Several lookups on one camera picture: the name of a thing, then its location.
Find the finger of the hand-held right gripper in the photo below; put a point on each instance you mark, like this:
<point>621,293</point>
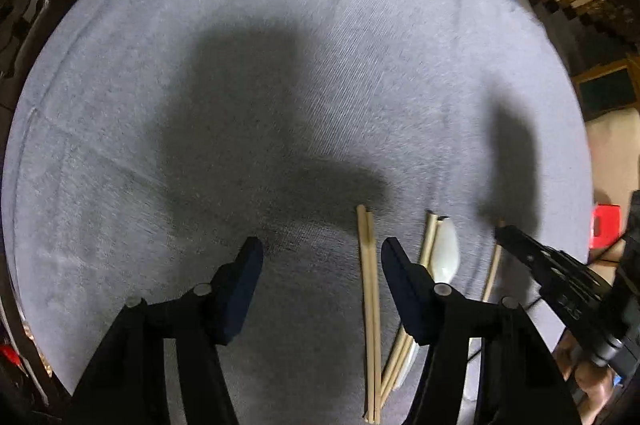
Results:
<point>530,252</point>

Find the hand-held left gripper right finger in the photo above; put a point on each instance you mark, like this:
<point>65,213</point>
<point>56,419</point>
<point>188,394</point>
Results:
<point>402,295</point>

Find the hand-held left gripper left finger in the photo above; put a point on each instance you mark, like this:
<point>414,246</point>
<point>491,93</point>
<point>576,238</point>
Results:
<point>245,290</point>

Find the wooden chopstick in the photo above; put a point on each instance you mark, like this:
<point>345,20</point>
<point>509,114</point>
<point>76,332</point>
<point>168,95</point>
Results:
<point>376,305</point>
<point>492,270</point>
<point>436,222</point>
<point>367,305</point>
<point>428,245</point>

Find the white plastic spoon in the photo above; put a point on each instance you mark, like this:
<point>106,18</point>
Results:
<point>445,250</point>
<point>411,357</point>

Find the person's right hand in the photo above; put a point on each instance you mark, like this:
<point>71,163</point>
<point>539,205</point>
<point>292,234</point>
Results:
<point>592,385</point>

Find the red plastic stool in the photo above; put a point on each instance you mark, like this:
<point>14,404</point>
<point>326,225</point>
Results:
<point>605,225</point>

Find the wood-framed chalkboard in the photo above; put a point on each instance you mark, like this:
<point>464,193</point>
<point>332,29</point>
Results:
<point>607,90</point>

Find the grey tablecloth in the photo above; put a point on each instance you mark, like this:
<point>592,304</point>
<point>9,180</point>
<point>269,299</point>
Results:
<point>260,95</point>

